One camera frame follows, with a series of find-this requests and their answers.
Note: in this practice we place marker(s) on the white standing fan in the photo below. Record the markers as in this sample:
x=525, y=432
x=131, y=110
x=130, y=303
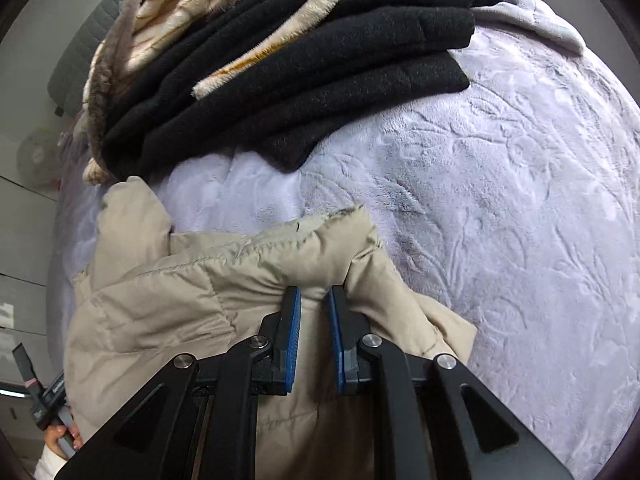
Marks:
x=35, y=157

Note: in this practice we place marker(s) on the beige puffer jacket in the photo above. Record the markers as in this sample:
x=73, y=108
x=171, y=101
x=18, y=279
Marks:
x=175, y=285

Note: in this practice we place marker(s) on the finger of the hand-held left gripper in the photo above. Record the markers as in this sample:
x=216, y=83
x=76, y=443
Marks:
x=25, y=367

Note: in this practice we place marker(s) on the grey quilted headboard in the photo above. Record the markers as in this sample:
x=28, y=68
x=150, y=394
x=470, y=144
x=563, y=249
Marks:
x=80, y=55

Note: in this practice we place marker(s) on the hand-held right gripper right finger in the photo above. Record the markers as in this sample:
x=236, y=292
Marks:
x=336, y=340

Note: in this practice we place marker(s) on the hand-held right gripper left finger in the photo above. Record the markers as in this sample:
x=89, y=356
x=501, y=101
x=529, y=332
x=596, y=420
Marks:
x=292, y=340

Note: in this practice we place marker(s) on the person's left forearm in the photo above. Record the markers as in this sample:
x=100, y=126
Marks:
x=47, y=467

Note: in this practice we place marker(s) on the light grey cloth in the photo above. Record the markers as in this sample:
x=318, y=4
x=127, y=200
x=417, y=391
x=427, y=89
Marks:
x=530, y=10

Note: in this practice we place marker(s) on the cream striped robe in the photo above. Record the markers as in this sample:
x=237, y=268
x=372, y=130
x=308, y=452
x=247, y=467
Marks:
x=165, y=0

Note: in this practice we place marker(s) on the lavender embossed bed blanket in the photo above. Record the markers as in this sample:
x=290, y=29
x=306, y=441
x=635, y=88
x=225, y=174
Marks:
x=500, y=210

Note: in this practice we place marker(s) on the person's left hand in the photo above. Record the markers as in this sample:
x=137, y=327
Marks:
x=52, y=441

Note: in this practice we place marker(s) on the black folded clothes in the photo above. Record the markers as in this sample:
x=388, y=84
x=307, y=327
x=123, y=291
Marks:
x=350, y=35

